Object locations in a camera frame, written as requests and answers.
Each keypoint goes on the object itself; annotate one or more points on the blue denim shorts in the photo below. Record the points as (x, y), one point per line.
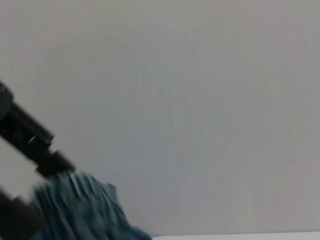
(87, 212)

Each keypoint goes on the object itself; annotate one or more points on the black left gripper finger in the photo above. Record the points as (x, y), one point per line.
(17, 220)
(25, 132)

